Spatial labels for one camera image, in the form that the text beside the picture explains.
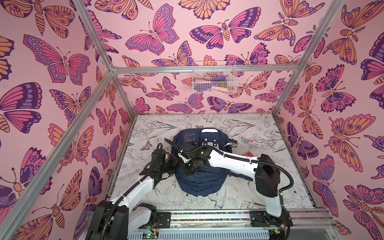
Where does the red booklet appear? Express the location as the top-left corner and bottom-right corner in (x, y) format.
(244, 151), (254, 157)

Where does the navy blue student backpack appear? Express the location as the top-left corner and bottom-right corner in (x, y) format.
(173, 128), (252, 197)

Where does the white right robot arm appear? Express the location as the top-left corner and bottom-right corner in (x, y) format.
(165, 139), (294, 218)

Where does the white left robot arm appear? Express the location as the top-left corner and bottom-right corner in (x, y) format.
(85, 143), (177, 240)

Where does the green controller board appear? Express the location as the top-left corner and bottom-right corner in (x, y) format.
(142, 231), (159, 240)

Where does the white wire wall basket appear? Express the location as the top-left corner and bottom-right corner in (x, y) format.
(191, 64), (239, 95)

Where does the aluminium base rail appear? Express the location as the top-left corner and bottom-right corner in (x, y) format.
(127, 207), (343, 240)

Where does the clear pen with red cap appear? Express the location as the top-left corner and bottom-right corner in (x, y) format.
(242, 138), (262, 148)

